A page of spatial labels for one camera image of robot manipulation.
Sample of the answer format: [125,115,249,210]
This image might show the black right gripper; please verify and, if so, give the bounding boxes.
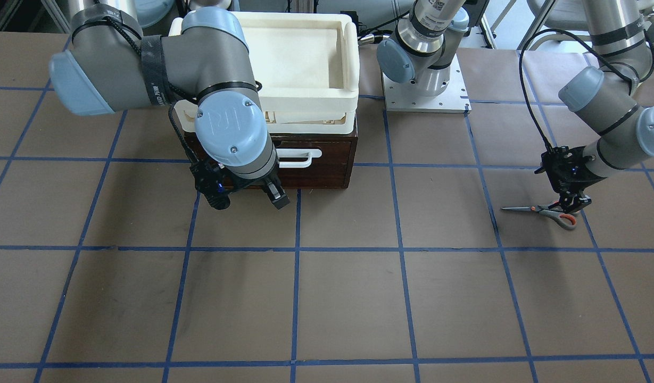
[220,165,291,210]

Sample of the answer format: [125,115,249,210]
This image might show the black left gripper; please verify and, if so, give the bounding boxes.
[536,146,599,213]

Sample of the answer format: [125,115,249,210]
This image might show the grey orange scissors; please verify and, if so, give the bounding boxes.
[501,205,577,231]

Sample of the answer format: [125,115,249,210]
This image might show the dark wooden drawer box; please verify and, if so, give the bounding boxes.
[270,128,358,189]

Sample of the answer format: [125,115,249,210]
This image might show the white drawer handle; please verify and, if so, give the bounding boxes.
[276,148,322,168]

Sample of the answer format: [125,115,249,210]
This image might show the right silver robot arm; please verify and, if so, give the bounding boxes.
[49,1,289,210]

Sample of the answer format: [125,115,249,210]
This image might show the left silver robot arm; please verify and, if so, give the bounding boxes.
[376,1,654,218]

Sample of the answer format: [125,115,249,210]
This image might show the cream plastic tray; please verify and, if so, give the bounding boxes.
[168,12,360,135]

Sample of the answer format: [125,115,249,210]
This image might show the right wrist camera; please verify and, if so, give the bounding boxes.
[189,160,231,210]

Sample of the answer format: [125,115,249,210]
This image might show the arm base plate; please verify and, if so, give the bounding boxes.
[381,56,472,113]

